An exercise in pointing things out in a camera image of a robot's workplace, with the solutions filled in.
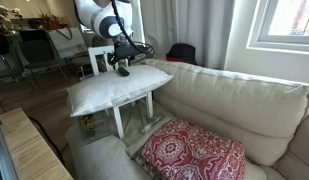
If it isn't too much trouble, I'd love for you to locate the black hat with red band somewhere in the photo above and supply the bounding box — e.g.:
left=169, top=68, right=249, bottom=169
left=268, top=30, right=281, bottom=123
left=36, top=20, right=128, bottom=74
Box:
left=166, top=43, right=197, bottom=65

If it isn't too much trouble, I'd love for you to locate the beige sofa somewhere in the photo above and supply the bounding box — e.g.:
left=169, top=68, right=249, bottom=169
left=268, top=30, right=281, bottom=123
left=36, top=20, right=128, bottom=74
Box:
left=66, top=59, right=309, bottom=180

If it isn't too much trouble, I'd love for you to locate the clear plastic box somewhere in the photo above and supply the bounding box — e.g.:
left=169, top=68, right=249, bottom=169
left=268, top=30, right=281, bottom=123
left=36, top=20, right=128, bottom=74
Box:
left=78, top=114, right=111, bottom=144

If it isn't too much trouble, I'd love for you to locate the clear plastic bottle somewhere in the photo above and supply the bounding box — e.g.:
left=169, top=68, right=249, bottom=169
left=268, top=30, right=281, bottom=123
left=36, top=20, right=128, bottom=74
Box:
left=140, top=114, right=165, bottom=134

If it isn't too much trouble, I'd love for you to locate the black chair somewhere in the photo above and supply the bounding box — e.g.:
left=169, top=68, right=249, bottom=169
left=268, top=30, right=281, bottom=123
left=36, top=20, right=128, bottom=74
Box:
left=20, top=29, right=61, bottom=81

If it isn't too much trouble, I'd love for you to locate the white tote bag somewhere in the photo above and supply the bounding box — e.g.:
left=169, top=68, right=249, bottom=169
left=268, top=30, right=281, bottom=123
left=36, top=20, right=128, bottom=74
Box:
left=48, top=28, right=87, bottom=58

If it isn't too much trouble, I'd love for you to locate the small white stool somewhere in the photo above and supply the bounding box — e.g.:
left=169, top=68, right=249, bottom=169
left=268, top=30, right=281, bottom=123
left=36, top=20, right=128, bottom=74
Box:
left=111, top=92, right=154, bottom=139

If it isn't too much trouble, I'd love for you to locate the beige pillow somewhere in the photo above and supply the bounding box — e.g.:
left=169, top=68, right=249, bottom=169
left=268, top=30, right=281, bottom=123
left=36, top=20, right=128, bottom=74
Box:
left=67, top=65, right=173, bottom=117

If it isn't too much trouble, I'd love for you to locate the black remote controller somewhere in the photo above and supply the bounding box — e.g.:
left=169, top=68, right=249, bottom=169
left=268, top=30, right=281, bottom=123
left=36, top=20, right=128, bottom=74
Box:
left=118, top=67, right=130, bottom=77

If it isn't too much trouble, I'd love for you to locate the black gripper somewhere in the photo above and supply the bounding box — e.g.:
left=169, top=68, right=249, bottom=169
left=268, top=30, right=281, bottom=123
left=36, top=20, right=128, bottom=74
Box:
left=108, top=42, right=140, bottom=65

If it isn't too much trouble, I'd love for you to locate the grey curtain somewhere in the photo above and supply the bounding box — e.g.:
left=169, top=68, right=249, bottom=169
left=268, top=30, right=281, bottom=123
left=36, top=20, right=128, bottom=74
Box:
left=140, top=0, right=235, bottom=69

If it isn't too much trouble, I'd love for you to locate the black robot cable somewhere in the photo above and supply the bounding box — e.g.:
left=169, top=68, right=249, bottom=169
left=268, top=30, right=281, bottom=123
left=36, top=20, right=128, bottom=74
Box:
left=109, top=0, right=156, bottom=56

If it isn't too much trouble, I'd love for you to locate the white framed window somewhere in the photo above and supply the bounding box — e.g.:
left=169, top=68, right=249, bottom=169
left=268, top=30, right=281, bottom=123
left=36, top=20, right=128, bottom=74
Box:
left=247, top=0, right=309, bottom=54

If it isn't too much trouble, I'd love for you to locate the yellow black tool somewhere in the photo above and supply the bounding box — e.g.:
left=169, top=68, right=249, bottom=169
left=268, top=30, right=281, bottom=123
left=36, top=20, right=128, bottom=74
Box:
left=83, top=115, right=95, bottom=138

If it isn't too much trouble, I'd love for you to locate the red patterned cushion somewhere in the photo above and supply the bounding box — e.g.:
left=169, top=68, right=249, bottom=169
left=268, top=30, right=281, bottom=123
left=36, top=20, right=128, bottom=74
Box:
left=141, top=119, right=245, bottom=180

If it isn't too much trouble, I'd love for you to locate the light wooden table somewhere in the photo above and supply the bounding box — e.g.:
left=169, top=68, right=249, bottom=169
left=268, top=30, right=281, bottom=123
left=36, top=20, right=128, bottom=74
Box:
left=0, top=108, right=74, bottom=180

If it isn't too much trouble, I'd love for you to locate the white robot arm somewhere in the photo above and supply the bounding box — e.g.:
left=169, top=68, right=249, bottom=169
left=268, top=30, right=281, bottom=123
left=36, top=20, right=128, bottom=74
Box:
left=73, top=0, right=142, bottom=65

